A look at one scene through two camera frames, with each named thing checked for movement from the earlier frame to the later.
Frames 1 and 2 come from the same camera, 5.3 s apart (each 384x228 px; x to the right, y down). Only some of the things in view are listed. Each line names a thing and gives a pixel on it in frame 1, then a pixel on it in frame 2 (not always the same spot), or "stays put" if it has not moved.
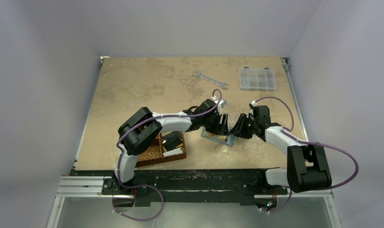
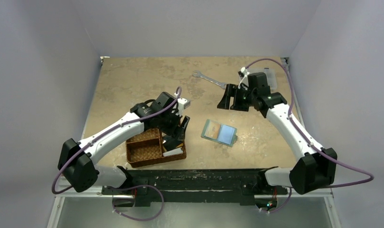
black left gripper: (220, 128) -> (175, 132)
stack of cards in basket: (173, 152) stays put
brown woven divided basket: (170, 146) stays put
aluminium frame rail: (78, 186) stays put
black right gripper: (243, 126) -> (236, 98)
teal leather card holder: (226, 139) stays put
